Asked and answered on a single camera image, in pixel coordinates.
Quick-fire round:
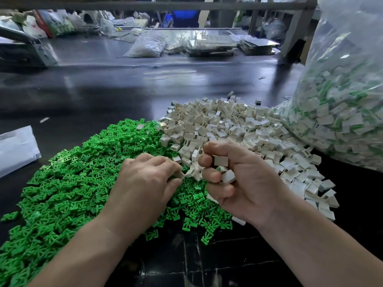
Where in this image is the person's left hand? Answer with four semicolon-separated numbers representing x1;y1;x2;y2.
99;153;183;246

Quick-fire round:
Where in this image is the person's right hand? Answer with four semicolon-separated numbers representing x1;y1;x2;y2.
198;141;292;230

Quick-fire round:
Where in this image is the pile of white plastic caps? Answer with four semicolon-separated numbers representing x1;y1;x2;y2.
158;95;340;226

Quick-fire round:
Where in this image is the pile of green plastic clips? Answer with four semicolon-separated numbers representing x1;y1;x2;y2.
0;118;234;287

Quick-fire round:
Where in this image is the clear plastic bag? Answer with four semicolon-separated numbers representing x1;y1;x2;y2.
276;0;383;172

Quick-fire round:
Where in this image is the person's left forearm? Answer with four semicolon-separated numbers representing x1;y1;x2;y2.
29;221;129;287

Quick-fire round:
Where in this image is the person's right forearm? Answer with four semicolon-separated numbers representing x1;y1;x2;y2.
266;195;383;287

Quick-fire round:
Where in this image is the small clear bag of parts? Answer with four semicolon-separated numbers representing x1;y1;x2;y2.
124;35;166;59

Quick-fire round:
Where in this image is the stack of clear flat bags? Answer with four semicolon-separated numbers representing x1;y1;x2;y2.
0;125;42;179

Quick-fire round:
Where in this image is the dark flat tray stack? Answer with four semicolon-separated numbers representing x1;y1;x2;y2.
239;37;280;56

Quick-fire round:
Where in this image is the blue crate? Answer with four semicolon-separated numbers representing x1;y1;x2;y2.
166;10;201;29

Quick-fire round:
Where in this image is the grey heat sealer machine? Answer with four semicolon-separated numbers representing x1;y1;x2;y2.
0;26;59;67

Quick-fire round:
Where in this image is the grey metal horizontal bar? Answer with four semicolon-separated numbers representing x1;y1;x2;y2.
0;0;318;11

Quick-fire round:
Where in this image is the grey metal slanted post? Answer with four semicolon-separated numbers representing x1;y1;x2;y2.
279;0;319;62

